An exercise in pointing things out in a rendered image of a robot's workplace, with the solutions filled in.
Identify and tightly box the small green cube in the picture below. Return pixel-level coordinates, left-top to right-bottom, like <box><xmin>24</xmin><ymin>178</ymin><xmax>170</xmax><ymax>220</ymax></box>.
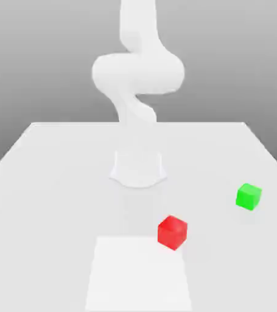
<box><xmin>235</xmin><ymin>183</ymin><xmax>263</xmax><ymax>211</ymax></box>

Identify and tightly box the small red cube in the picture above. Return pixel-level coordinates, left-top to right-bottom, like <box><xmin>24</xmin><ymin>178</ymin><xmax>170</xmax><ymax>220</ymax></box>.
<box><xmin>157</xmin><ymin>214</ymin><xmax>188</xmax><ymax>251</ymax></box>

